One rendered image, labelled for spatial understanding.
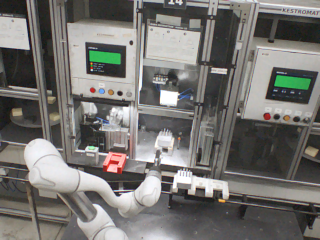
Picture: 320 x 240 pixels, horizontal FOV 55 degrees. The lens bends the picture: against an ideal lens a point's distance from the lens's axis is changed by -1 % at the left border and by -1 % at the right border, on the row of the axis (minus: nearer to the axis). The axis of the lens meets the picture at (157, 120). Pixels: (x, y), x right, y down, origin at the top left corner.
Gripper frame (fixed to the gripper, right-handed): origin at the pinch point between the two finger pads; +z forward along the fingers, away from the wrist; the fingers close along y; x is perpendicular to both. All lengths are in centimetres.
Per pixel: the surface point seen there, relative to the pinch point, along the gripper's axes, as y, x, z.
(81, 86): 31, 56, 21
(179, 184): -21.6, -15.0, 1.0
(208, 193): -25.2, -34.0, 0.3
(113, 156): -17.5, 33.3, 15.7
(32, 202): -54, 89, -3
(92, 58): 51, 46, 18
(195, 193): -28.8, -25.9, 2.7
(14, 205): -113, 140, 45
